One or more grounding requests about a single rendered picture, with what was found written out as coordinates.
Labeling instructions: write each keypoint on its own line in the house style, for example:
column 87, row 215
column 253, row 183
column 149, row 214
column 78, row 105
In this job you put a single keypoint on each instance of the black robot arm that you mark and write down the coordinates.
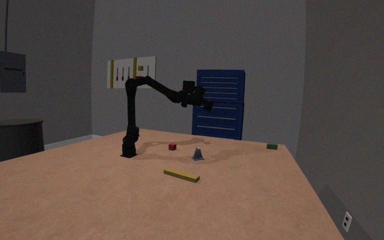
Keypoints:
column 132, row 132

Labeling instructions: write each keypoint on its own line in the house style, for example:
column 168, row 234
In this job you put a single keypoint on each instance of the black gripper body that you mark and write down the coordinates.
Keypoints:
column 208, row 104

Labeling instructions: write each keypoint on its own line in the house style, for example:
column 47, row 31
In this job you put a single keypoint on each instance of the small red cube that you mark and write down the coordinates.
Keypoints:
column 172, row 146

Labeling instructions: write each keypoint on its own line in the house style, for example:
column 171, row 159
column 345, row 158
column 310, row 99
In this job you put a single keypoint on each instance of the olive yellow bar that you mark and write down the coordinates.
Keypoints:
column 182, row 175

